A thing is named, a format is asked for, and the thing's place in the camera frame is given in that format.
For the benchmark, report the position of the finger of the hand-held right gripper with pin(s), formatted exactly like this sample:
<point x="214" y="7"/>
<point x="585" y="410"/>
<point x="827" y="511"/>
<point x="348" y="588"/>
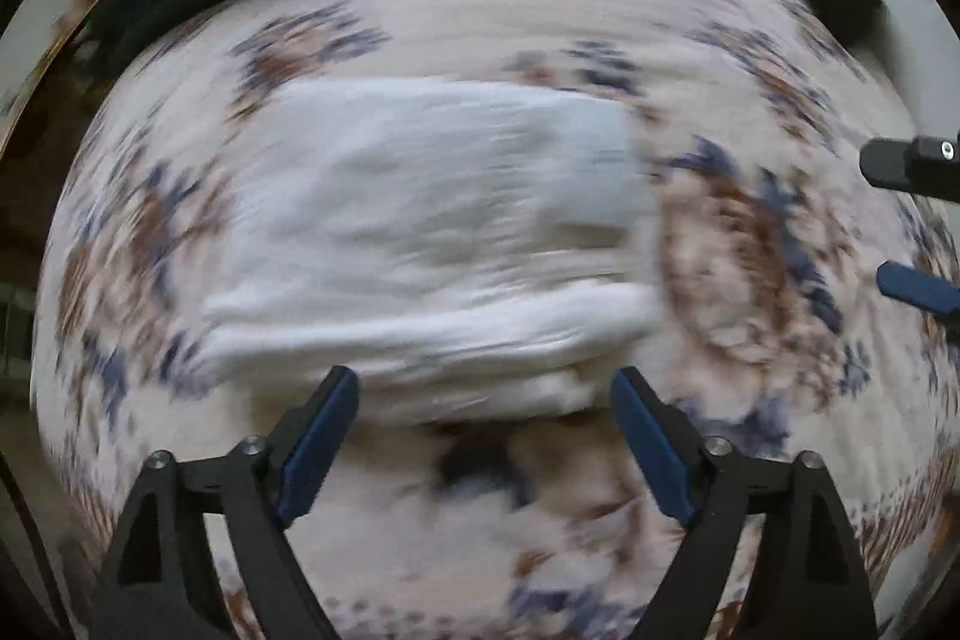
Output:
<point x="915" y="287"/>
<point x="900" y="164"/>

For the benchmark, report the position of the floral bed sheet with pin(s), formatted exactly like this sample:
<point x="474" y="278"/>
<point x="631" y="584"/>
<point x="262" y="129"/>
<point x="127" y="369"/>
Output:
<point x="487" y="10"/>

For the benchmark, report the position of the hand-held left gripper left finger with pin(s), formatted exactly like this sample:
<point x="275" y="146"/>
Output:
<point x="315" y="452"/>

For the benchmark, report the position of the white headboard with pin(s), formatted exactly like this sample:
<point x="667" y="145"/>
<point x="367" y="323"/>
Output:
<point x="892" y="25"/>

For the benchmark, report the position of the white pants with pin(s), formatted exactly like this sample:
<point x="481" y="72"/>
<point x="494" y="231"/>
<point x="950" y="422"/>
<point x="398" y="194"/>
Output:
<point x="412" y="220"/>

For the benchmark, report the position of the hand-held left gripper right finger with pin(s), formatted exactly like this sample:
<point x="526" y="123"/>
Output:
<point x="652" y="452"/>

